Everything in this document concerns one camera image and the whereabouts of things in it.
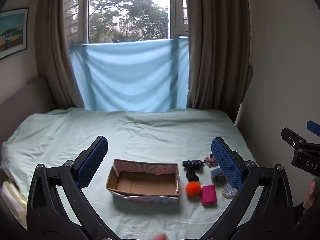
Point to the black patterned scrunchie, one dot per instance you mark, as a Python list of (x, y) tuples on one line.
[(193, 164)]

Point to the grey blue sock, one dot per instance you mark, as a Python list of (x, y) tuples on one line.
[(217, 176)]

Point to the pale green bed sheet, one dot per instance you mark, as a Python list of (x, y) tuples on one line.
[(150, 135)]

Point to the framed wall poster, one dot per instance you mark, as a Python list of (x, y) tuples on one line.
[(12, 32)]

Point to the person's right hand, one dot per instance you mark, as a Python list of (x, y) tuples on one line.
[(310, 195)]

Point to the white window frame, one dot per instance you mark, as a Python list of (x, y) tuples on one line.
[(178, 10)]

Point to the cardboard box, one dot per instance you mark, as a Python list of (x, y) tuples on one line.
[(140, 185)]

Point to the pink scrunchie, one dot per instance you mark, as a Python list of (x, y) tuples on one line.
[(210, 160)]

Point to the light blue hanging cloth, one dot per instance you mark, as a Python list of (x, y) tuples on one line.
[(130, 77)]

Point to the pink fabric pouch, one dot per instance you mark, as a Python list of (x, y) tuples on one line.
[(209, 195)]

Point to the plain black scrunchie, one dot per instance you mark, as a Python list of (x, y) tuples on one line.
[(192, 176)]

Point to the beige curtain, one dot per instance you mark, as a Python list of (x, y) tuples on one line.
[(220, 55), (57, 55)]

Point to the pale folded bedding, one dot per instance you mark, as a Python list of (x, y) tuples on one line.
[(11, 196)]

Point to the silver glitter sponge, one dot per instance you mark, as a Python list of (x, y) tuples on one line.
[(228, 192)]

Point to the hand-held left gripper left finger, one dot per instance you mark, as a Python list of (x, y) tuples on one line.
[(92, 165)]

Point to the person's right forearm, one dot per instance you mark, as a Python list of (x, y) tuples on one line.
[(306, 221)]

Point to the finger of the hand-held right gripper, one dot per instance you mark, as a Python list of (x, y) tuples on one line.
[(290, 135), (313, 128)]

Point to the green tree outdoors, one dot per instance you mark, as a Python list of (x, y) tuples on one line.
[(130, 12)]

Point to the beige bed headboard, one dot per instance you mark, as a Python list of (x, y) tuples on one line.
[(25, 92)]

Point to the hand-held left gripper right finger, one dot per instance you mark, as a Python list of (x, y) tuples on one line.
[(227, 167)]

